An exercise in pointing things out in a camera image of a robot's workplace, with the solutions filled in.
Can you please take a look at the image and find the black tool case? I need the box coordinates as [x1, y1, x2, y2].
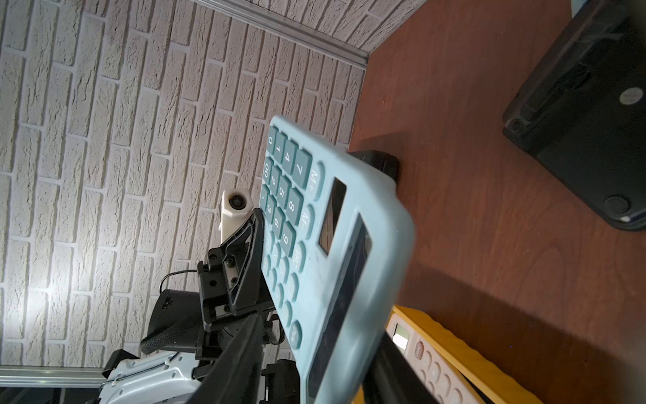
[349, 150, 400, 183]

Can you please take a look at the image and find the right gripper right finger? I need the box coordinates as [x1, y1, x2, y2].
[362, 333, 437, 404]

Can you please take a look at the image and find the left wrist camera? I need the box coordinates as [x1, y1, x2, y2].
[219, 189, 254, 242]

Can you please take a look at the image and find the light blue calculator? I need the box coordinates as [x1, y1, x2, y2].
[259, 115, 415, 403]

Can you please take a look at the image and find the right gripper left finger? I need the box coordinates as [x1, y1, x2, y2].
[188, 314, 264, 404]

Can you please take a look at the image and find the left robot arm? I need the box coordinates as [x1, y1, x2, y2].
[97, 208, 274, 403]

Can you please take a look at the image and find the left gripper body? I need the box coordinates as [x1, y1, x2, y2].
[196, 208, 275, 359]

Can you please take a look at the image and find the pink calculator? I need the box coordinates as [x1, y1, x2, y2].
[386, 311, 484, 403]

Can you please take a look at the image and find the yellow storage box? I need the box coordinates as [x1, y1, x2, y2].
[353, 306, 540, 403]

